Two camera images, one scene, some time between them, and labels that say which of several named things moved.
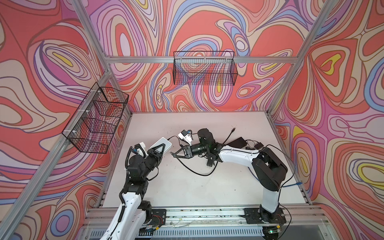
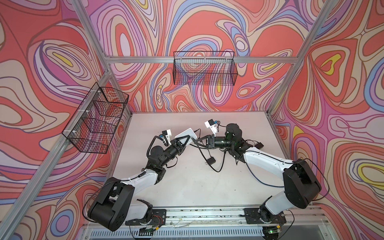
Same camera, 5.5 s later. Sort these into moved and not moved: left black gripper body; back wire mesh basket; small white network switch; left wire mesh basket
Moved: small white network switch; left black gripper body
Not moved: back wire mesh basket; left wire mesh basket
